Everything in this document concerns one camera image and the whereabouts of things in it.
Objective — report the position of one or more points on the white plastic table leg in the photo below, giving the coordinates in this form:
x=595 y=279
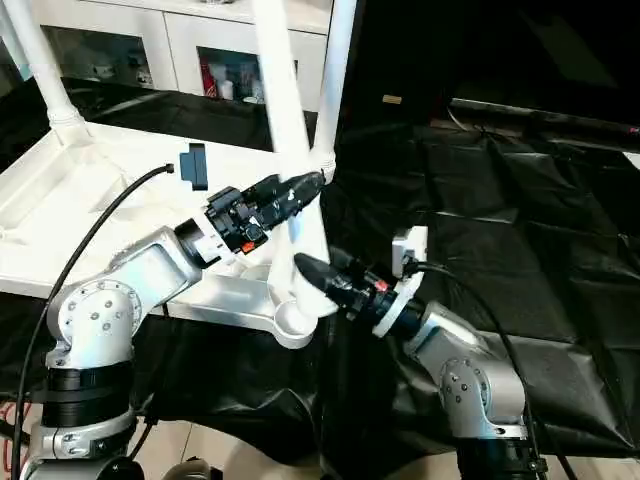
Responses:
x=336 y=75
x=50 y=75
x=280 y=90

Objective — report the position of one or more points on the white plastic table top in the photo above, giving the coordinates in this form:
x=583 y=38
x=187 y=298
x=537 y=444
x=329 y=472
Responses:
x=100 y=150

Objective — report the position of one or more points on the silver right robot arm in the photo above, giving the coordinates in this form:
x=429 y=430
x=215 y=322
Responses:
x=460 y=370

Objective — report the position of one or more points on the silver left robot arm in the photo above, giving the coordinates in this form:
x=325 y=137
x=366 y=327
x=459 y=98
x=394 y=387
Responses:
x=125 y=280

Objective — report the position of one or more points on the white cup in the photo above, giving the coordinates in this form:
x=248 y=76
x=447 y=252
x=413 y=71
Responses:
x=226 y=90

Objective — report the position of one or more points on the small tan label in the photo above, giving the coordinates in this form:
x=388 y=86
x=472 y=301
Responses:
x=391 y=99

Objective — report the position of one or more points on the red packet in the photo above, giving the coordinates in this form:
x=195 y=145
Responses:
x=208 y=80

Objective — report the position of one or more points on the black plastic mat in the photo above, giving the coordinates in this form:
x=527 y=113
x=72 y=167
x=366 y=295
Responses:
x=500 y=225

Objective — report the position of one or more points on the white cabinet with glass doors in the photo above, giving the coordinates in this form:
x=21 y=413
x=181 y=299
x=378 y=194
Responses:
x=175 y=30

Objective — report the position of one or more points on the dark grey robot foot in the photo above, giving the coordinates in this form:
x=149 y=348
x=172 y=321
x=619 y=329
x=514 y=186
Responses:
x=195 y=470

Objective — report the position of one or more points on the long black bar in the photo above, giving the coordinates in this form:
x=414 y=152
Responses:
x=550 y=117

